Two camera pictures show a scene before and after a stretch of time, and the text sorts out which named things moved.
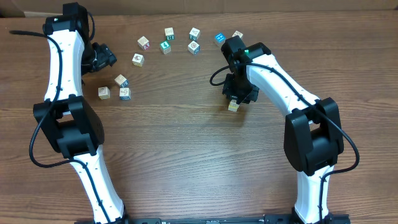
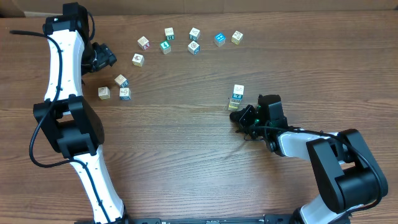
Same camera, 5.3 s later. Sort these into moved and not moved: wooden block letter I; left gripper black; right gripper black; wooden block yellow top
Moved: right gripper black
Not moved: wooden block letter I; left gripper black; wooden block yellow top
